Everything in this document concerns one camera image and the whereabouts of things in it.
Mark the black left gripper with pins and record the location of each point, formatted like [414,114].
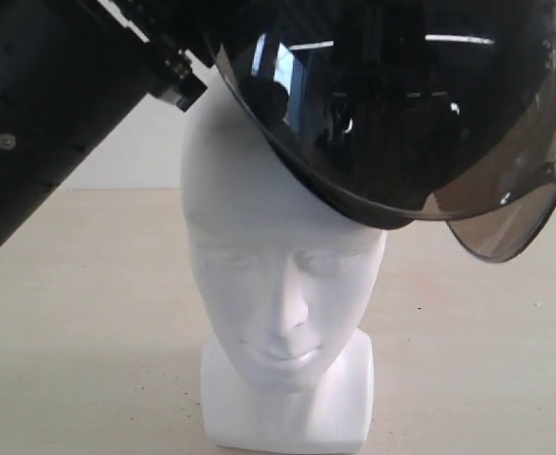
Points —
[157,41]

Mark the black helmet with tinted visor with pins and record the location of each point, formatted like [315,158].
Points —
[394,112]

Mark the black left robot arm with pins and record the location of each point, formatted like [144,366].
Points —
[70,72]

